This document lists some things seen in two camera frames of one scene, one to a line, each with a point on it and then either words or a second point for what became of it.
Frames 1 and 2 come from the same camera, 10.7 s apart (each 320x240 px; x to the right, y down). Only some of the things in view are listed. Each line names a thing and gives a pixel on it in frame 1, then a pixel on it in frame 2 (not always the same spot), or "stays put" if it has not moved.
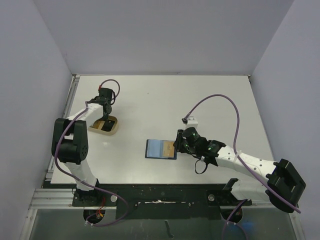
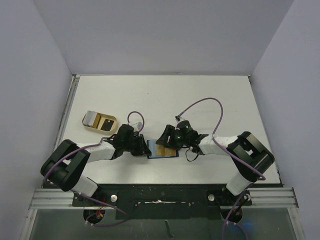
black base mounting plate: (160, 201) stays put
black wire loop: (195, 168) → (194, 159)
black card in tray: (108, 125) stays put
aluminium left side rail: (71, 96) stays put
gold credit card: (168, 149) stays put
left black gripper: (104, 118) → (142, 148)
